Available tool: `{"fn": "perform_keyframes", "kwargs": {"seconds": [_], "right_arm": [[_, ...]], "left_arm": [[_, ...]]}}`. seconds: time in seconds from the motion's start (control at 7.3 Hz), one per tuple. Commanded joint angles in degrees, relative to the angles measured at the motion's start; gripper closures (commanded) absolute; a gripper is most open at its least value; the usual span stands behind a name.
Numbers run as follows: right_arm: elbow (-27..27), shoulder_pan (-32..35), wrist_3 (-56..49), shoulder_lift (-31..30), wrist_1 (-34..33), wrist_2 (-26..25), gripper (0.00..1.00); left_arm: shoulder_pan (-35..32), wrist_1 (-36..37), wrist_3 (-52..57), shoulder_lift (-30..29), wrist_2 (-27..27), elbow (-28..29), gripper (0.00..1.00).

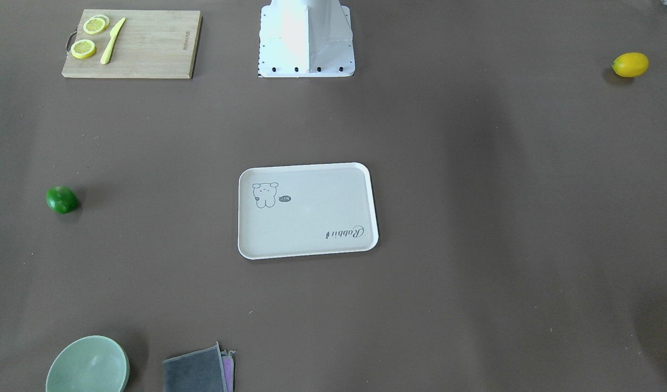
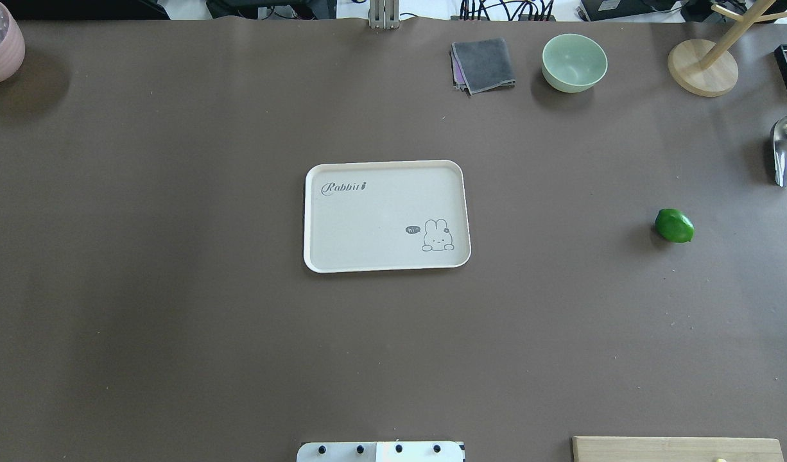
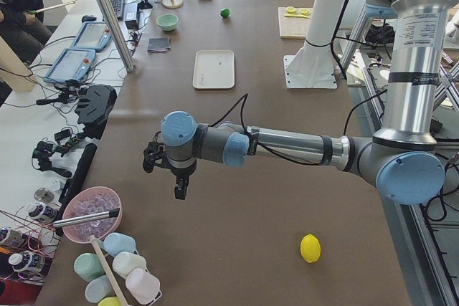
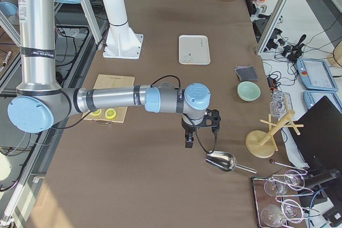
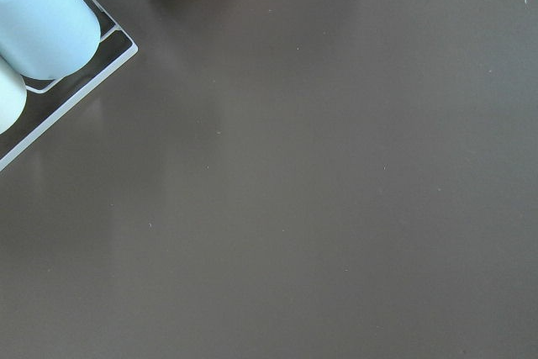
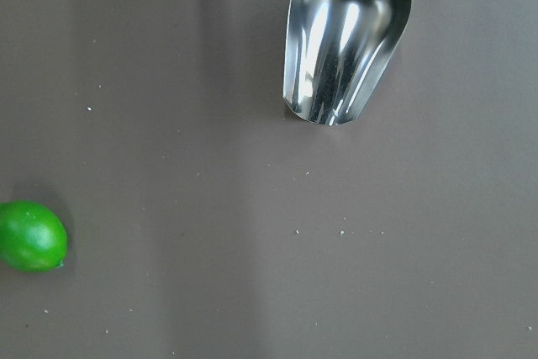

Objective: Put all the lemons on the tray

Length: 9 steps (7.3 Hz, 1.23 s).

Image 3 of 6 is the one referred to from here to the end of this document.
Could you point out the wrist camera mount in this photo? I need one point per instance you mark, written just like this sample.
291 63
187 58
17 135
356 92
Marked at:
154 155

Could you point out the lower teach pendant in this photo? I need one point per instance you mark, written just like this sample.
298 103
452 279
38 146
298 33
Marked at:
72 64

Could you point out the grey folded cloth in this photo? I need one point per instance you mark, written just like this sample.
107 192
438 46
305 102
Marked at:
161 44

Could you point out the green lemon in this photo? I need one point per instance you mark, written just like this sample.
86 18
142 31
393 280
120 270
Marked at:
224 13

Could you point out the lemon slice half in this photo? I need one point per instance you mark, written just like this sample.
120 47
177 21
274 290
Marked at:
290 10
304 11

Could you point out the teach pendant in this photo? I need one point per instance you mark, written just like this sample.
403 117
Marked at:
72 64
93 35

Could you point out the seated person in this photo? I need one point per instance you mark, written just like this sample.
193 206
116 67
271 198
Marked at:
23 30

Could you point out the upper teach pendant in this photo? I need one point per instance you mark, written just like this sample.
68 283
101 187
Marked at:
93 35

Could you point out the wooden cutting board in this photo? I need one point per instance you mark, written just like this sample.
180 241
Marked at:
292 28

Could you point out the metal tongs tool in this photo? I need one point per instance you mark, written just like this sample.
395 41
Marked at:
114 213

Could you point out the green plastic cup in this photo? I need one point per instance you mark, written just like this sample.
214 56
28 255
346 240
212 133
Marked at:
88 267

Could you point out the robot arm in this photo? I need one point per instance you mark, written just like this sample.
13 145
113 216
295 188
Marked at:
398 160

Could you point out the computer mouse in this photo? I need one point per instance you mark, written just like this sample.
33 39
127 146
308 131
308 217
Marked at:
86 18

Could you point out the cream plastic cup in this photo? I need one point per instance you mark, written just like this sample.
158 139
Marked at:
125 262

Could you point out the black flat bar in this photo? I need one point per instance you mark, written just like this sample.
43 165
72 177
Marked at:
73 186

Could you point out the pink plastic cup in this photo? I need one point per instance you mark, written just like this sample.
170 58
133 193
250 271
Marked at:
143 285

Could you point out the yellow plastic cup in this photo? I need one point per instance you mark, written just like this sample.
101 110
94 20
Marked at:
109 301

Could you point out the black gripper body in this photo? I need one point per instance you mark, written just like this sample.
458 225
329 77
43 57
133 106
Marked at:
181 173

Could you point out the yellow lemon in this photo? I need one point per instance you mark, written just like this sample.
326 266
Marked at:
310 248

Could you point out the pink bowl with ice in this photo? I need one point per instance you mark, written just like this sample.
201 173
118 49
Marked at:
91 201

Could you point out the aluminium frame post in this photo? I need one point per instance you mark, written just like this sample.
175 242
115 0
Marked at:
111 20

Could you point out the cream rabbit tray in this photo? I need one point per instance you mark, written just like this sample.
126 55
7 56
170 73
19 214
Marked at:
214 70

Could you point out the blue plastic cup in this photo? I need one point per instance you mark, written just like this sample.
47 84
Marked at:
115 243

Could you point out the green ceramic bowl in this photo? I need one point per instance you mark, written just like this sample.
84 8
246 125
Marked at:
167 22

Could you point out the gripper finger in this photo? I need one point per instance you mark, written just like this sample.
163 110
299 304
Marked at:
179 190
186 183

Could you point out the black plastic bracket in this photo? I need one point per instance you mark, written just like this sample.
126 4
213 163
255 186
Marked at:
94 106

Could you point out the black keyboard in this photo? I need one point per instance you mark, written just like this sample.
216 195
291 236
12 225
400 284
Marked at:
118 7

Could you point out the grey-blue plastic cup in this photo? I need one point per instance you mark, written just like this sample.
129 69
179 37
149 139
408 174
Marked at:
99 289

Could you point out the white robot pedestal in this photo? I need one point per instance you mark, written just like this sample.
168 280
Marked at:
312 66

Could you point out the wooden stick handle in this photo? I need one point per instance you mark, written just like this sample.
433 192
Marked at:
98 251

